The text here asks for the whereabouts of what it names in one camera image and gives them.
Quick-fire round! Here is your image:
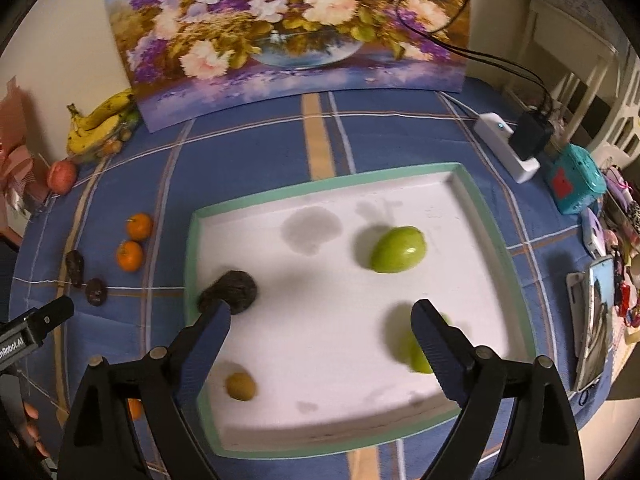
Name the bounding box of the dark round passion fruit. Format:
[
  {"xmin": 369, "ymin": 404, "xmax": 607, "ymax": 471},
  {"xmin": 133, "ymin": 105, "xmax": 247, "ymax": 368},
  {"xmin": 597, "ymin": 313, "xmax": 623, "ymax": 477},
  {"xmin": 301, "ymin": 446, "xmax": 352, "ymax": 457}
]
[{"xmin": 85, "ymin": 278, "xmax": 108, "ymax": 307}]

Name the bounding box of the dark elongated avocado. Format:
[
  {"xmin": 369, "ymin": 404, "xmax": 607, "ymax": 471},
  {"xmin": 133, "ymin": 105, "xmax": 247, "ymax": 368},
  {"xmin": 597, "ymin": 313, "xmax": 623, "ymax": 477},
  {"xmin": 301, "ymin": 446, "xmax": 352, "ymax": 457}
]
[{"xmin": 65, "ymin": 250, "xmax": 85, "ymax": 288}]

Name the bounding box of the orange tangerine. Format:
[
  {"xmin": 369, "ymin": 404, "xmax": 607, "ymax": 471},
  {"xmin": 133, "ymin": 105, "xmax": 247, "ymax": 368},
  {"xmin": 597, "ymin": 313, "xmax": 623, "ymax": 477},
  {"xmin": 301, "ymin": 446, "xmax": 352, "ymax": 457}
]
[
  {"xmin": 116, "ymin": 240, "xmax": 144, "ymax": 273},
  {"xmin": 128, "ymin": 399, "xmax": 143, "ymax": 420},
  {"xmin": 126, "ymin": 212, "xmax": 153, "ymax": 242}
]

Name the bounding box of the person's left hand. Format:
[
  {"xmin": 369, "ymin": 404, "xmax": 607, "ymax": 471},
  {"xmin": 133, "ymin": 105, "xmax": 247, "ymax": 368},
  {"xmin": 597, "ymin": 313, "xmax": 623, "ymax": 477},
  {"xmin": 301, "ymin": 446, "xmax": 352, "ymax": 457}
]
[{"xmin": 9, "ymin": 401, "xmax": 51, "ymax": 460}]

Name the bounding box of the green mango lower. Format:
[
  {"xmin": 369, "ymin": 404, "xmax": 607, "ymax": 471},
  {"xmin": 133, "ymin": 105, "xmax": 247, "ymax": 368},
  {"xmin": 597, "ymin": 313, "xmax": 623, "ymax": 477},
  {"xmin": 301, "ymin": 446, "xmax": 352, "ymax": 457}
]
[{"xmin": 397, "ymin": 314, "xmax": 433, "ymax": 375}]

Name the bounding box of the green mango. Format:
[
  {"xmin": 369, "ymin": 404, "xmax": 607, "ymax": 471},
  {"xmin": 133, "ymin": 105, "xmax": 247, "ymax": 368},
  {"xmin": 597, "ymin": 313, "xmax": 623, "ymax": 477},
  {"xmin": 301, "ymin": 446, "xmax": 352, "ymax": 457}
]
[
  {"xmin": 369, "ymin": 226, "xmax": 427, "ymax": 274},
  {"xmin": 397, "ymin": 314, "xmax": 433, "ymax": 375}
]

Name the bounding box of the small brown kiwi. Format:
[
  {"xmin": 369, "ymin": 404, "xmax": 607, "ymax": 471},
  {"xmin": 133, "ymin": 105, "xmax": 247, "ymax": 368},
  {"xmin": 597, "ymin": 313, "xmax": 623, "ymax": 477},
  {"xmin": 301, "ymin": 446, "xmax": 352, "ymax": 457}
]
[{"xmin": 224, "ymin": 372, "xmax": 257, "ymax": 402}]

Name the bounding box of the orange tangerine bottom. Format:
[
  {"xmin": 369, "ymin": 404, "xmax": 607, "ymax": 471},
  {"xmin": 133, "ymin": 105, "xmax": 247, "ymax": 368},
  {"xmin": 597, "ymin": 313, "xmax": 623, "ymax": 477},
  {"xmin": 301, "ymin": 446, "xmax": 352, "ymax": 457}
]
[{"xmin": 128, "ymin": 399, "xmax": 143, "ymax": 420}]

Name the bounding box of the dark avocado in tray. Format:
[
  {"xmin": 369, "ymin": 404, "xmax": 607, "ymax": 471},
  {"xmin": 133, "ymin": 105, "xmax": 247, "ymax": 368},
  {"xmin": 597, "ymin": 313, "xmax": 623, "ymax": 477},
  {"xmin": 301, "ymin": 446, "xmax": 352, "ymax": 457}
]
[{"xmin": 196, "ymin": 270, "xmax": 258, "ymax": 315}]

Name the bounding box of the green mango upper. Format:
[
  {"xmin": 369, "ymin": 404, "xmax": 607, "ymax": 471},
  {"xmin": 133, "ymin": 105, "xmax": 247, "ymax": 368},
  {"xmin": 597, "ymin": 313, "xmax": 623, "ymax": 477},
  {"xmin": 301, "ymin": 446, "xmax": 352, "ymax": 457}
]
[{"xmin": 369, "ymin": 226, "xmax": 427, "ymax": 274}]

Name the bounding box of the white tray with green rim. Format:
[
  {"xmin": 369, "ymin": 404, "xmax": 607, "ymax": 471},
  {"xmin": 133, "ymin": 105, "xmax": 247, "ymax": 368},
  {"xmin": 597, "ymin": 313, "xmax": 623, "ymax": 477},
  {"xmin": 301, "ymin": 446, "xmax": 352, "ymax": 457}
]
[{"xmin": 184, "ymin": 162, "xmax": 536, "ymax": 460}]

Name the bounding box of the blue plaid tablecloth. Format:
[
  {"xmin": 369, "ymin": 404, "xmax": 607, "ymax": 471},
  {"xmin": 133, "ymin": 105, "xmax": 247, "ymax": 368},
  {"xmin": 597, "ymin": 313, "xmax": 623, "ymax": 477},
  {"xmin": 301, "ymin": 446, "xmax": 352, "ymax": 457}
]
[{"xmin": 9, "ymin": 79, "xmax": 588, "ymax": 452}]

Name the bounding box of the smartphone on stand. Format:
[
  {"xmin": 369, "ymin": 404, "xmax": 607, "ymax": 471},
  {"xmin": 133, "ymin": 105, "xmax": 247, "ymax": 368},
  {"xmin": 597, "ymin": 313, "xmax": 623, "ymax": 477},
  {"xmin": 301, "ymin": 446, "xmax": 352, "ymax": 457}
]
[{"xmin": 565, "ymin": 256, "xmax": 615, "ymax": 392}]

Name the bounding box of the pink flower bouquet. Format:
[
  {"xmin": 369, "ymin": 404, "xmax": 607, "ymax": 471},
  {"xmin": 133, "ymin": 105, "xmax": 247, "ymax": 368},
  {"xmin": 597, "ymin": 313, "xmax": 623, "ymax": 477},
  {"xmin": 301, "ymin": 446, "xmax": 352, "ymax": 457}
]
[{"xmin": 1, "ymin": 78, "xmax": 50, "ymax": 218}]

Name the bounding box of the red apple front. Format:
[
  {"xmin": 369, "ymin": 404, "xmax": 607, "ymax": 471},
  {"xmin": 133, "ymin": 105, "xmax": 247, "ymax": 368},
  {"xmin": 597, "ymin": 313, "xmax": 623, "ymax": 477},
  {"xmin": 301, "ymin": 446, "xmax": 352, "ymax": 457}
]
[{"xmin": 47, "ymin": 159, "xmax": 77, "ymax": 195}]

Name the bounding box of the teal toy box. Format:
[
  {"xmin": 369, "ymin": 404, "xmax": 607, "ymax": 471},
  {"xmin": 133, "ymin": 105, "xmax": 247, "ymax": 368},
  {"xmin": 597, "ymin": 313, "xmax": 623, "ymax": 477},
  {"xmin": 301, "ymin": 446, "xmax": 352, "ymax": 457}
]
[{"xmin": 544, "ymin": 143, "xmax": 606, "ymax": 214}]

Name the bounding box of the yellow banana bunch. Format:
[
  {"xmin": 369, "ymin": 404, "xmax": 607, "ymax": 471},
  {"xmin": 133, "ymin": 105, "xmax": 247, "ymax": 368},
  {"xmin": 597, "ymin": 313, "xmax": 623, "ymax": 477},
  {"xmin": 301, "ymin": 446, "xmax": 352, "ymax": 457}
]
[{"xmin": 66, "ymin": 88, "xmax": 134, "ymax": 156}]

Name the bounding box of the white power strip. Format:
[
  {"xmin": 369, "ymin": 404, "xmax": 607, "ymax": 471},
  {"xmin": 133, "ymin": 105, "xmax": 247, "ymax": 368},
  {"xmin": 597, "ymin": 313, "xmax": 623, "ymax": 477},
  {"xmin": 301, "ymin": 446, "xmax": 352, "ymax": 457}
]
[{"xmin": 474, "ymin": 113, "xmax": 540, "ymax": 184}]

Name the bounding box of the black power adapter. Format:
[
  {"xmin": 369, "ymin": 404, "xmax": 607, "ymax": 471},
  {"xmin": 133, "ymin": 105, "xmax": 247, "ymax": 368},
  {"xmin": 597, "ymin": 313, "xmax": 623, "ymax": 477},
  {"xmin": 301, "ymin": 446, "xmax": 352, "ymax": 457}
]
[{"xmin": 508, "ymin": 110, "xmax": 554, "ymax": 160}]

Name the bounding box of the clear plastic fruit container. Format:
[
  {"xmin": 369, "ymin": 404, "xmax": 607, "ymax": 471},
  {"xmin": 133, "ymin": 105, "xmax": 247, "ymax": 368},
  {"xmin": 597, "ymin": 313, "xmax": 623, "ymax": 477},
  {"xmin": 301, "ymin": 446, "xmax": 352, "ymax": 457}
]
[{"xmin": 72, "ymin": 107, "xmax": 142, "ymax": 164}]

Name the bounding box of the white chair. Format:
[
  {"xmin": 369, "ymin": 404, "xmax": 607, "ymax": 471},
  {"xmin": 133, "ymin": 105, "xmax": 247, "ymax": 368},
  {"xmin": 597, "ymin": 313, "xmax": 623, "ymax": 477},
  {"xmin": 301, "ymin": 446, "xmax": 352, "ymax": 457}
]
[{"xmin": 516, "ymin": 0, "xmax": 639, "ymax": 168}]

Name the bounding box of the flower painting canvas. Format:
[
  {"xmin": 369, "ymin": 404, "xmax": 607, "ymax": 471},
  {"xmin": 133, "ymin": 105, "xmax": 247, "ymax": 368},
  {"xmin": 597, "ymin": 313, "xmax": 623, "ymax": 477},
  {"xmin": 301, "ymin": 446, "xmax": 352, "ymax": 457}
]
[{"xmin": 105, "ymin": 0, "xmax": 470, "ymax": 131}]

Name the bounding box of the black power cable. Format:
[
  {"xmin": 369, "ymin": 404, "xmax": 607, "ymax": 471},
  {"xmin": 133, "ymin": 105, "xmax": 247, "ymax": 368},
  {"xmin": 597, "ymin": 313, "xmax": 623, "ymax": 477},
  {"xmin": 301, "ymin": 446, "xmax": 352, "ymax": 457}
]
[{"xmin": 394, "ymin": 0, "xmax": 556, "ymax": 116}]

